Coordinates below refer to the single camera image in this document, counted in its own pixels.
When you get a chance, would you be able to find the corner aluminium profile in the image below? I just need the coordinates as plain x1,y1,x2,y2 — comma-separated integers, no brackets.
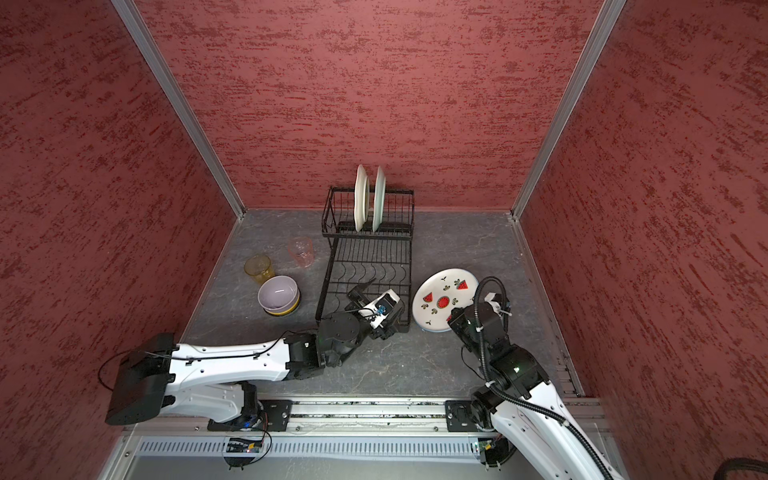
511,0,626,222
111,0,247,222

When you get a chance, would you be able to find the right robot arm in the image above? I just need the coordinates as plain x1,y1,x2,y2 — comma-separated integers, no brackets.
448,302,622,479

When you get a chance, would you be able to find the lavender ceramic bowl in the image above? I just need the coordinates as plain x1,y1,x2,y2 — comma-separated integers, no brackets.
258,275,300,309

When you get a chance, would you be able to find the pale green plate right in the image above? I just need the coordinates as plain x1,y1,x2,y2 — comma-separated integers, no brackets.
372,166,386,232

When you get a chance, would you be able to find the left corner aluminium profile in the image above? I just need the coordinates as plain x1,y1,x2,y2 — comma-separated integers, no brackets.
111,0,247,222

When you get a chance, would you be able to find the amber glass cup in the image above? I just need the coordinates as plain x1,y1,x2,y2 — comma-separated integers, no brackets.
244,254,275,285

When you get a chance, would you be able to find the yellow bowl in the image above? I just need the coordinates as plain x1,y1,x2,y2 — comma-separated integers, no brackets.
263,298,301,317

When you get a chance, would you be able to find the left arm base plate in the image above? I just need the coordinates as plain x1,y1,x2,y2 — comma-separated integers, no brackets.
207,400,293,432

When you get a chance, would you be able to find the white plate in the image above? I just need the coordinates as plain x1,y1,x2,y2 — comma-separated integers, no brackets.
353,165,370,232
412,268,479,333

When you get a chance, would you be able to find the right corner aluminium profile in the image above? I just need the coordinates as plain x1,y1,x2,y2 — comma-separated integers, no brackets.
511,0,626,222

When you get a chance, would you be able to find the black wire dish rack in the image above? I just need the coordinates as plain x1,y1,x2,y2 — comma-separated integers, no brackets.
315,187,415,333

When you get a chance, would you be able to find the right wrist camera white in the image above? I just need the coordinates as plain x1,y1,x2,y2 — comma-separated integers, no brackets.
484,292,511,317

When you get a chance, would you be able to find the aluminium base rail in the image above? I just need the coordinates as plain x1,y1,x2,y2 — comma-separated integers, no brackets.
130,396,611,436

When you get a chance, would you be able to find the pink glass cup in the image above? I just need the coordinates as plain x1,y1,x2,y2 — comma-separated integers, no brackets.
287,237,315,269

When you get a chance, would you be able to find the white slotted cable duct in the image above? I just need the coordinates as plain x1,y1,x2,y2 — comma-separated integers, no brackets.
136,436,479,463

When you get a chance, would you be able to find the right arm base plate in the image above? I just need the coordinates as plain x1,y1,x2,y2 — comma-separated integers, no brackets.
444,400,494,433

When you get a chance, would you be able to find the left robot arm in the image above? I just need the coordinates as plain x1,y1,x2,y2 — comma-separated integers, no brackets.
105,283,405,431

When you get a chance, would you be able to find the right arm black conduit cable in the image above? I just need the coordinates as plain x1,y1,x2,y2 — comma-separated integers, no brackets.
472,275,616,480

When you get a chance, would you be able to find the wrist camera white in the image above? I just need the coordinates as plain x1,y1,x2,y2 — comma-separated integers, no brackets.
358,289,404,330
484,292,511,317

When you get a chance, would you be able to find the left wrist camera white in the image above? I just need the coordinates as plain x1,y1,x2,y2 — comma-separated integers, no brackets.
358,289,404,330

